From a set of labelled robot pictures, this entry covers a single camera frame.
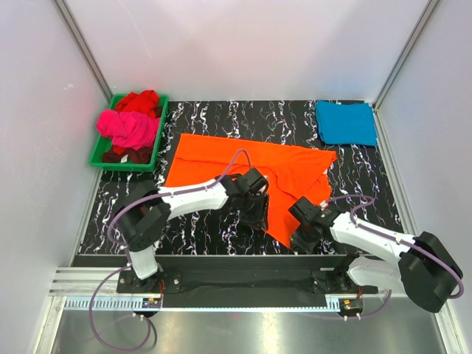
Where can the pink t shirt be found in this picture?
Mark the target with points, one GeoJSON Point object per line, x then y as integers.
{"type": "Point", "coordinates": [128, 129]}

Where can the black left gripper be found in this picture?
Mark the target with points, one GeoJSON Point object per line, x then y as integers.
{"type": "Point", "coordinates": [259, 217]}

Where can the dark maroon t shirt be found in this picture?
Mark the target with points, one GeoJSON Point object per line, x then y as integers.
{"type": "Point", "coordinates": [140, 156]}

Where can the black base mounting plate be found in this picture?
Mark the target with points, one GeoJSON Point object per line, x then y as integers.
{"type": "Point", "coordinates": [312, 263]}

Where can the folded blue t shirt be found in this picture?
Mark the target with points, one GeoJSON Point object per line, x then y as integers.
{"type": "Point", "coordinates": [346, 124]}

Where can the green plastic bin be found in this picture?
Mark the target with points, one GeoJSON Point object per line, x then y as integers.
{"type": "Point", "coordinates": [103, 145]}

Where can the aluminium frame rail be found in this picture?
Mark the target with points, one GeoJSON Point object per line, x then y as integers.
{"type": "Point", "coordinates": [73, 282]}

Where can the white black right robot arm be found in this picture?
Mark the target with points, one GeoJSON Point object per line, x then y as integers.
{"type": "Point", "coordinates": [417, 266]}

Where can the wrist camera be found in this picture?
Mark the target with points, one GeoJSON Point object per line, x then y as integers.
{"type": "Point", "coordinates": [305, 211]}
{"type": "Point", "coordinates": [252, 182]}

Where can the connector box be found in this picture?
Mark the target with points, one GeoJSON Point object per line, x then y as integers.
{"type": "Point", "coordinates": [152, 302]}
{"type": "Point", "coordinates": [355, 305]}

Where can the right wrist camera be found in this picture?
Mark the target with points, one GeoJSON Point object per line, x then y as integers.
{"type": "Point", "coordinates": [305, 211]}

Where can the left connector box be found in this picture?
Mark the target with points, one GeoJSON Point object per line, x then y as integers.
{"type": "Point", "coordinates": [152, 302]}

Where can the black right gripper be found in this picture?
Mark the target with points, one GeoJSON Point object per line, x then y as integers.
{"type": "Point", "coordinates": [299, 243]}

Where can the red t shirt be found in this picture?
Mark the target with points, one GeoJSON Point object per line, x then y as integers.
{"type": "Point", "coordinates": [145, 102]}

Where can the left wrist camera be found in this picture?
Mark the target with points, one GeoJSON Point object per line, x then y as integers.
{"type": "Point", "coordinates": [252, 182]}

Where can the orange t shirt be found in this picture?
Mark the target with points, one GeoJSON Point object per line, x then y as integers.
{"type": "Point", "coordinates": [293, 172]}

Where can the right connector box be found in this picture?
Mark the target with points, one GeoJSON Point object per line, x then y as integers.
{"type": "Point", "coordinates": [355, 305]}

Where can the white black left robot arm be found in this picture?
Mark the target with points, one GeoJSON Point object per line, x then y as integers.
{"type": "Point", "coordinates": [141, 220]}

